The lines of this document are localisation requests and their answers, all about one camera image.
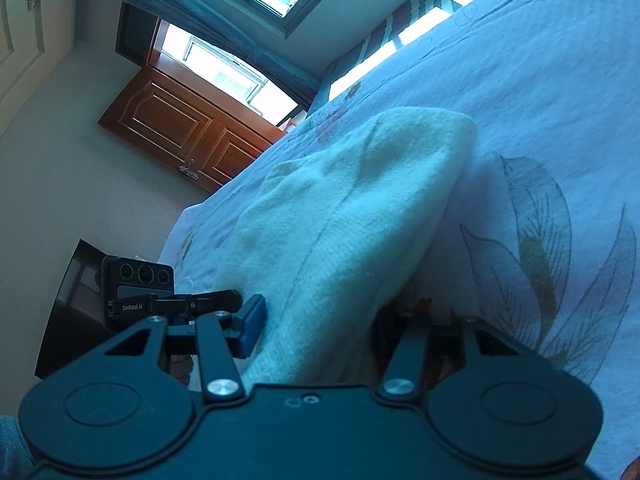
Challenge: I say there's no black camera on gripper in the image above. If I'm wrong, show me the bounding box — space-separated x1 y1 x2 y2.
100 256 174 333

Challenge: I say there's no brown wooden door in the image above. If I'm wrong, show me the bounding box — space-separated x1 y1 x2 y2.
99 20 284 193

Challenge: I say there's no dark teal curtain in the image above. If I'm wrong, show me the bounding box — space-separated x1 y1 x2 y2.
122 0 320 108

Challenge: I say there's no cream knitted sweater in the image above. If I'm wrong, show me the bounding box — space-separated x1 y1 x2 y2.
216 107 477 386

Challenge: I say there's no striped bed sheet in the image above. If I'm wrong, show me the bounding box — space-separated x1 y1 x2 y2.
309 0 474 113

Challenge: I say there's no floral white bed sheet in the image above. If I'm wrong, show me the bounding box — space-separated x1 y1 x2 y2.
160 0 639 479

